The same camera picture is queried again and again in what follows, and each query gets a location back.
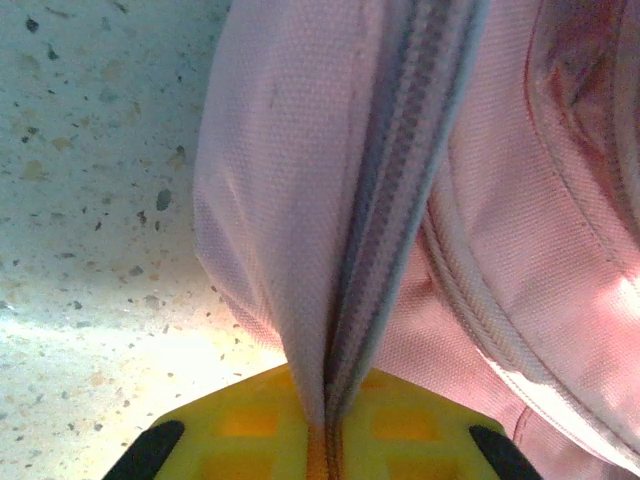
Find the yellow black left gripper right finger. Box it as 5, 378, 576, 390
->
327, 367, 544, 480

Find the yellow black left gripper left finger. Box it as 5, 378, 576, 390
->
104, 362, 326, 480

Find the pink backpack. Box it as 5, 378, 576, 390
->
192, 0, 640, 480

